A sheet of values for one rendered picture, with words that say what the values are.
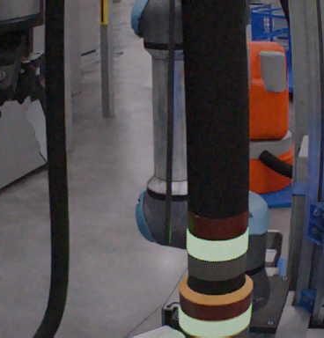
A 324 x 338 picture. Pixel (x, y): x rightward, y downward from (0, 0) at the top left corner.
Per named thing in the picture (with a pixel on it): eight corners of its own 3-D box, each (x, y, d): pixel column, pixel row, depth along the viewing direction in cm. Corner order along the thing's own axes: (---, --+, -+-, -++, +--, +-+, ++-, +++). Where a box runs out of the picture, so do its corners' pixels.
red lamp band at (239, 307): (207, 329, 36) (208, 312, 36) (165, 300, 39) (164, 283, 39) (265, 304, 38) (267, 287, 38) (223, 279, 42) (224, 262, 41)
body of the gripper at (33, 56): (47, 89, 94) (46, 11, 90) (34, 105, 86) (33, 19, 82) (0, 93, 94) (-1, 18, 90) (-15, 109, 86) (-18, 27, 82)
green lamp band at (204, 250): (211, 267, 35) (211, 247, 35) (175, 246, 38) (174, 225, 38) (259, 248, 37) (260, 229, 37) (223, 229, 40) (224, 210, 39)
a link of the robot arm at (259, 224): (253, 276, 126) (256, 213, 122) (191, 264, 133) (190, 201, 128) (275, 250, 136) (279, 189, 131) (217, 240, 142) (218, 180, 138)
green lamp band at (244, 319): (207, 345, 36) (207, 330, 36) (165, 317, 40) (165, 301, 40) (263, 320, 39) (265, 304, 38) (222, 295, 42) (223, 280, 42)
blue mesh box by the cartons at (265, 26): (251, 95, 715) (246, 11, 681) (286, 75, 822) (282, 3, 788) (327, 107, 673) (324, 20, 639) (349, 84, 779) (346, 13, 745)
